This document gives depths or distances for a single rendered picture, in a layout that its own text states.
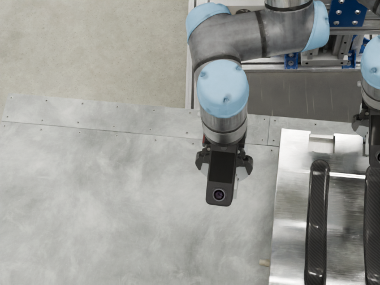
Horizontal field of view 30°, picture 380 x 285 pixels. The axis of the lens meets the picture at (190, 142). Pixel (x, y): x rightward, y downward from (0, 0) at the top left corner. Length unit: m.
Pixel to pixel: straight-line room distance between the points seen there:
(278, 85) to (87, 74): 0.72
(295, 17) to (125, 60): 1.55
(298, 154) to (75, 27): 1.44
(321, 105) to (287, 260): 0.99
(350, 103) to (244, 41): 1.20
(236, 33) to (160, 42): 1.52
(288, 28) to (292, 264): 0.46
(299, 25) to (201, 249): 0.56
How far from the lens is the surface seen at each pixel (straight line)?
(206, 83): 1.04
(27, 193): 1.57
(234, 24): 1.11
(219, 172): 1.20
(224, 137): 1.13
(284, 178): 1.42
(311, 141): 1.49
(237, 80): 1.04
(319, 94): 2.28
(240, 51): 1.11
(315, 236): 1.40
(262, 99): 2.25
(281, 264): 1.33
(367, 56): 1.09
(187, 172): 1.52
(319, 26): 1.12
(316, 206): 1.42
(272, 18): 1.12
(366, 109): 1.30
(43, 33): 2.72
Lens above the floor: 2.22
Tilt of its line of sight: 66 degrees down
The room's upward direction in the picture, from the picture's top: 9 degrees counter-clockwise
